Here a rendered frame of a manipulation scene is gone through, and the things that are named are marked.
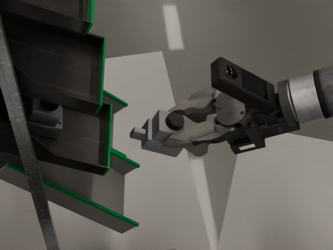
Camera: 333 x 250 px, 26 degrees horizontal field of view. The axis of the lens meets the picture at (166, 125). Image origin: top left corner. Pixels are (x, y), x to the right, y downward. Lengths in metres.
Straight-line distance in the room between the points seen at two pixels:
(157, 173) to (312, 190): 0.33
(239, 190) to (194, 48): 1.48
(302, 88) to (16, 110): 0.42
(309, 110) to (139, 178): 0.55
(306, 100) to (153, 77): 0.69
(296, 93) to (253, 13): 2.03
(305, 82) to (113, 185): 0.45
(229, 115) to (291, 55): 1.86
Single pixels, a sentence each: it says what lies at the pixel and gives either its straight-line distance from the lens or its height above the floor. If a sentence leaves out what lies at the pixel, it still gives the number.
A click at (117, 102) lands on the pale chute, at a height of 1.03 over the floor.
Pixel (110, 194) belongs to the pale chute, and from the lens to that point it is 1.34.
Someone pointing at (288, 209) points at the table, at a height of 0.86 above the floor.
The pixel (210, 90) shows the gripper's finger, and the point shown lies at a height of 1.26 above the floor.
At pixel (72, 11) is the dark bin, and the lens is 0.93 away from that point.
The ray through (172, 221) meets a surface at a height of 0.86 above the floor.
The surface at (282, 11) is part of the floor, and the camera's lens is 3.14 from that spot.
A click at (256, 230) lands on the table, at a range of 1.49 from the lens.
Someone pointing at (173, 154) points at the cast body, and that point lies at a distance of 1.19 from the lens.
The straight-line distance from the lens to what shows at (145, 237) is 1.47.
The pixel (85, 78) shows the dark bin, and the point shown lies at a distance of 1.06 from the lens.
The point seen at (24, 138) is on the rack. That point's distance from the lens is 1.05.
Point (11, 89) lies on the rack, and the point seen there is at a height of 1.44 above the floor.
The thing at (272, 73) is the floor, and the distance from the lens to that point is 2.89.
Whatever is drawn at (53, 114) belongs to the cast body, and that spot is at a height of 1.29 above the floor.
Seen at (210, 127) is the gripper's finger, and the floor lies 1.26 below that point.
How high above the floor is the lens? 2.16
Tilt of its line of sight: 53 degrees down
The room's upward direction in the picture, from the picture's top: straight up
